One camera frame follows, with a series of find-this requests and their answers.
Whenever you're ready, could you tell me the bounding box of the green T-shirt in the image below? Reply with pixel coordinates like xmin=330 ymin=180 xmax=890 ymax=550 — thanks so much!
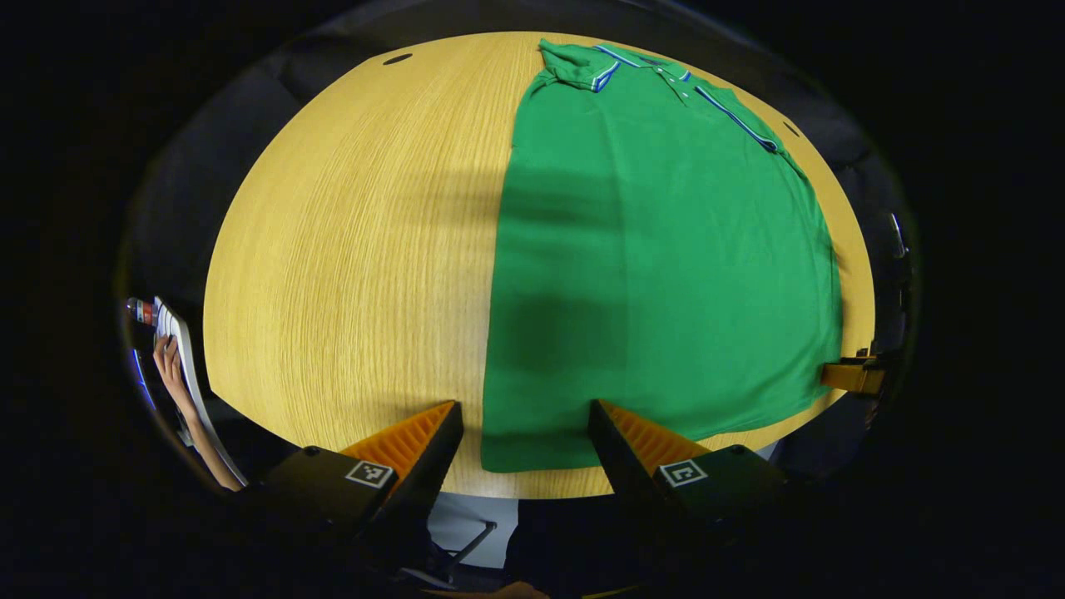
xmin=481 ymin=38 xmax=844 ymax=473

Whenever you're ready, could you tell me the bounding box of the grey metal frame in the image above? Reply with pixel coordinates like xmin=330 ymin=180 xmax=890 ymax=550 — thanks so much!
xmin=399 ymin=520 xmax=500 ymax=585

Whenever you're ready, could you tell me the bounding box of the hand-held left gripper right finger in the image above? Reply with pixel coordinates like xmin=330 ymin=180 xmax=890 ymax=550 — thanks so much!
xmin=587 ymin=399 xmax=804 ymax=579

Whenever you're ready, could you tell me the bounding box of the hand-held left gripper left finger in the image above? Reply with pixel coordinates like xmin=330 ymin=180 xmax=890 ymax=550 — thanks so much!
xmin=245 ymin=400 xmax=465 ymax=575

